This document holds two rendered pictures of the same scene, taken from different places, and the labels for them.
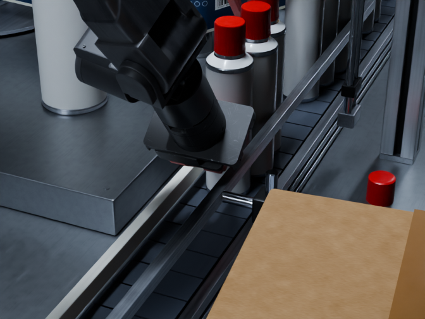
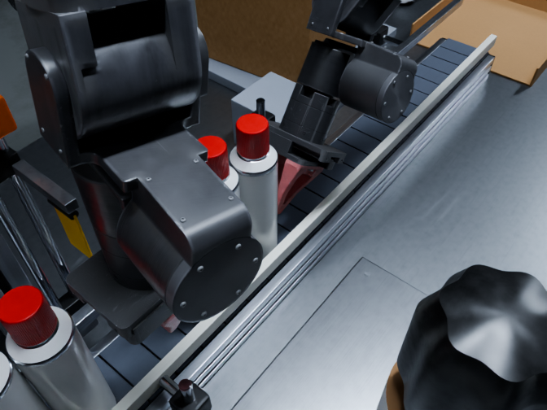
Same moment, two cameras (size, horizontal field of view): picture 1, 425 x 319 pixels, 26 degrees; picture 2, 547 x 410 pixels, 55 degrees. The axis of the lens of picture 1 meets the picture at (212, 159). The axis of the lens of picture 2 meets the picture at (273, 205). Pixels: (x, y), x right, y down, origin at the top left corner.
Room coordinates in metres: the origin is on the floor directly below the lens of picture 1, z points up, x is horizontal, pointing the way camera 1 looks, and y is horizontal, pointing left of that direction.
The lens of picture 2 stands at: (1.29, 0.11, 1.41)
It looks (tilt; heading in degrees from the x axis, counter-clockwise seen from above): 48 degrees down; 195
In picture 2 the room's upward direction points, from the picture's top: straight up
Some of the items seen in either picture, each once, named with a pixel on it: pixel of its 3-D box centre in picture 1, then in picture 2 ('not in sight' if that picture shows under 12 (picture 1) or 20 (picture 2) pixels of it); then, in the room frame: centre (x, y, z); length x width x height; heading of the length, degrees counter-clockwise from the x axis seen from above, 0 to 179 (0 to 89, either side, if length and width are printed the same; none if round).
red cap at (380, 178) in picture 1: (381, 187); not in sight; (0.95, -0.21, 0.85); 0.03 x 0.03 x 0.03
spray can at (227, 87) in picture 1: (229, 108); (255, 194); (0.90, -0.02, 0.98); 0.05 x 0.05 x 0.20
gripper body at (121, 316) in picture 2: not in sight; (144, 241); (1.09, -0.04, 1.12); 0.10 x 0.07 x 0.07; 156
